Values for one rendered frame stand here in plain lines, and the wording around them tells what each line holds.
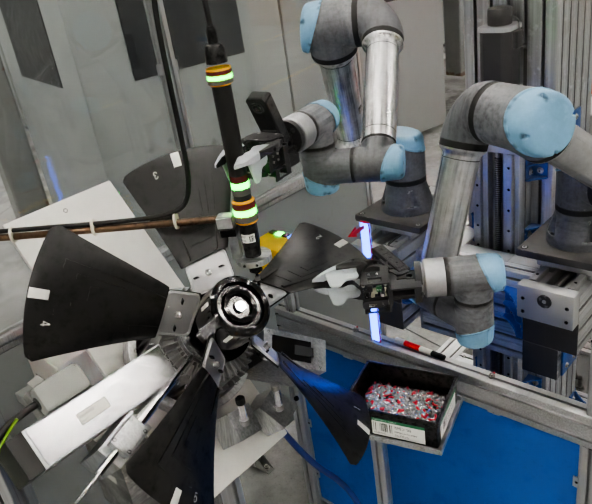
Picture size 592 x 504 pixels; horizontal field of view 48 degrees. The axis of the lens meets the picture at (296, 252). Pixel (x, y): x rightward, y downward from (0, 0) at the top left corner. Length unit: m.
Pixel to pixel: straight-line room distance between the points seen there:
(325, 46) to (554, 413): 0.97
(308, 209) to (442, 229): 1.16
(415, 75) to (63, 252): 4.88
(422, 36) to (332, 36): 4.22
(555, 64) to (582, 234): 0.42
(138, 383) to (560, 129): 0.88
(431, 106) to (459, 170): 4.66
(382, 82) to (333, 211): 1.16
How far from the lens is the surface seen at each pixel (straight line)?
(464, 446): 1.75
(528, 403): 1.55
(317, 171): 1.42
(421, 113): 5.93
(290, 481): 2.59
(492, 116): 1.26
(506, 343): 1.93
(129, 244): 1.50
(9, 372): 1.89
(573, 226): 1.69
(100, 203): 1.53
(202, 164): 1.35
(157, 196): 1.35
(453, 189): 1.36
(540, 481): 1.70
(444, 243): 1.38
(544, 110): 1.23
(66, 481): 2.12
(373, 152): 1.41
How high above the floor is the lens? 1.82
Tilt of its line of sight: 26 degrees down
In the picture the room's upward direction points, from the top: 9 degrees counter-clockwise
